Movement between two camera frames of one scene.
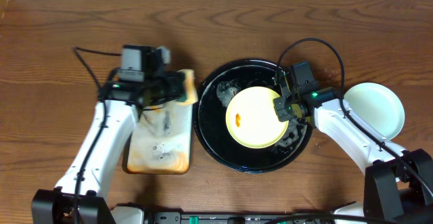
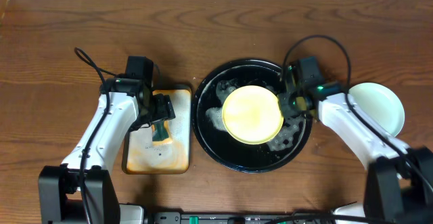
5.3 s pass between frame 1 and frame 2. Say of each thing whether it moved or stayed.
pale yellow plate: moved
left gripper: moved
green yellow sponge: moved
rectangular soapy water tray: stayed
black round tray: stayed
